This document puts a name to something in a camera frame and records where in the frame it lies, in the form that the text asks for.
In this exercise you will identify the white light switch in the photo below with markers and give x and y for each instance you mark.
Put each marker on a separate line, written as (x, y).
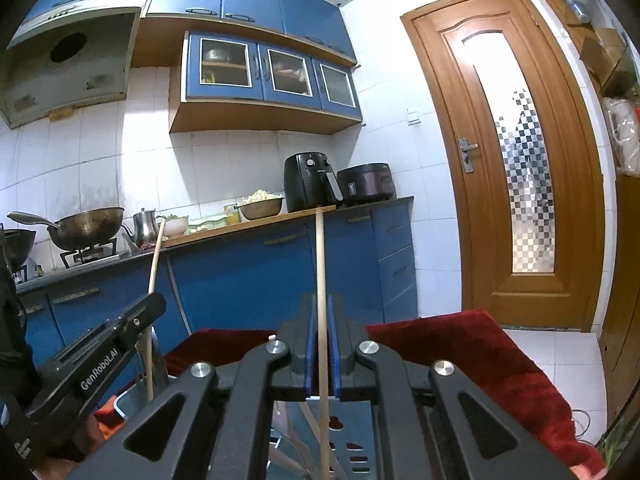
(414, 117)

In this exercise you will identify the black air fryer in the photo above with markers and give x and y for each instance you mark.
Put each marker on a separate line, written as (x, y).
(305, 182)

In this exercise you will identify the dark wok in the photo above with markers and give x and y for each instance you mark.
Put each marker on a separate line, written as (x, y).
(20, 245)

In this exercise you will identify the cardboard box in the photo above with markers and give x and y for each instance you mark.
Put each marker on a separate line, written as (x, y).
(602, 55)

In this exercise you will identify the wooden chopstick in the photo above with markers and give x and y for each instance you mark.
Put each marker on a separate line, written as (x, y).
(320, 260)
(154, 280)

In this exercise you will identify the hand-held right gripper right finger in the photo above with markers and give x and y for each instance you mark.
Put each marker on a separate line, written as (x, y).
(335, 360)

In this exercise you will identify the dark rice cooker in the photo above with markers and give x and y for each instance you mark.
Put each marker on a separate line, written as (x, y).
(367, 182)

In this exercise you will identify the yellow jar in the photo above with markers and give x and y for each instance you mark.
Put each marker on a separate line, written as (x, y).
(231, 215)

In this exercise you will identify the white bowl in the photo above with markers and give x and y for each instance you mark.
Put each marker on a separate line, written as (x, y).
(176, 227)

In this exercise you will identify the white plastic bag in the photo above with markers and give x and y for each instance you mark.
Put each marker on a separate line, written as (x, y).
(622, 135)

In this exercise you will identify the metal bowl with food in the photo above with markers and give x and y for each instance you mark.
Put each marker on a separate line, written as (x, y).
(260, 207)

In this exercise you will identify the metal kettle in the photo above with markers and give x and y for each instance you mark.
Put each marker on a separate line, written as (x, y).
(145, 227)

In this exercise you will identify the blue lower kitchen cabinet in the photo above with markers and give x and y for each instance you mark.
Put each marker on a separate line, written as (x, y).
(240, 280)

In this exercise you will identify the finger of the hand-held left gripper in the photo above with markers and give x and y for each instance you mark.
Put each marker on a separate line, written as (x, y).
(145, 312)

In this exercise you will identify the gas stove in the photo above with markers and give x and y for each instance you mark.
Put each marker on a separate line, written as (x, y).
(90, 255)

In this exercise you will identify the light blue utensil holder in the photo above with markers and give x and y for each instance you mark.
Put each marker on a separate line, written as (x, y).
(350, 440)

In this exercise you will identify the wooden door with glass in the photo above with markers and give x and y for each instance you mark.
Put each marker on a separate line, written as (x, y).
(450, 210)

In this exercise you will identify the metal wok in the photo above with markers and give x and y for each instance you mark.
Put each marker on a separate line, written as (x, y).
(90, 225)

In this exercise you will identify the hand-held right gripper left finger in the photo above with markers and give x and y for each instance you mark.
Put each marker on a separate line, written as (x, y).
(310, 350)

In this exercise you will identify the red floral blanket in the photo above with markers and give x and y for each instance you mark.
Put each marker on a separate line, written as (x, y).
(475, 355)

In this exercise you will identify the grey range hood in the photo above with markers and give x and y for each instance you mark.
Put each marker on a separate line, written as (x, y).
(65, 80)

